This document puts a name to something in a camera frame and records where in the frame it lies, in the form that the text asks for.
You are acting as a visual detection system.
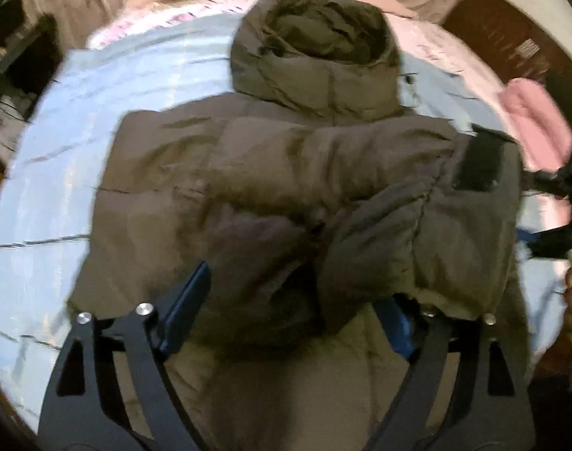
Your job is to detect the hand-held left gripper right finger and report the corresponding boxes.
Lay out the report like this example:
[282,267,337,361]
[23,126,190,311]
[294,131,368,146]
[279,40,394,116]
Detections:
[361,294,536,451]

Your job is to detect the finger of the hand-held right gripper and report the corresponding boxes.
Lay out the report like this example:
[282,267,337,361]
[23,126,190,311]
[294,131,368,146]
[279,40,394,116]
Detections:
[516,223,572,260]
[523,148,572,198]

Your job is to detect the pink cartoon bedsheet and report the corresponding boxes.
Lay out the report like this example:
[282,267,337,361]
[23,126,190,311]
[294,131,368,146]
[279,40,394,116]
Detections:
[86,5,572,226]

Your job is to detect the dark wooden headboard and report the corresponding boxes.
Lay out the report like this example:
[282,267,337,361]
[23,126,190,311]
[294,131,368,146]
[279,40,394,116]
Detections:
[443,0,572,104]

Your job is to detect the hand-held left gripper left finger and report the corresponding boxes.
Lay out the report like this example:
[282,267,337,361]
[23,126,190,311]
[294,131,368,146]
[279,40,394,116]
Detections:
[38,262,216,451]

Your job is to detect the black computer desk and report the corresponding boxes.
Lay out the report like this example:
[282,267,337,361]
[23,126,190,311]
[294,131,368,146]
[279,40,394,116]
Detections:
[0,0,61,170]

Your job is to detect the pink folded quilt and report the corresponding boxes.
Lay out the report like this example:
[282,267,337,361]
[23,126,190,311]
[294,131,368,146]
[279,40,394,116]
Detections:
[498,77,572,172]

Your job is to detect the blue checked blanket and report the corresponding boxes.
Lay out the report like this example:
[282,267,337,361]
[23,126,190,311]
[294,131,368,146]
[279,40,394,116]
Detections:
[0,12,569,433]

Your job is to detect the olive hooded puffer jacket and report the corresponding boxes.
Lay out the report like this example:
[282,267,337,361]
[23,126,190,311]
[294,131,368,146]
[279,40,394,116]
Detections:
[67,0,533,451]

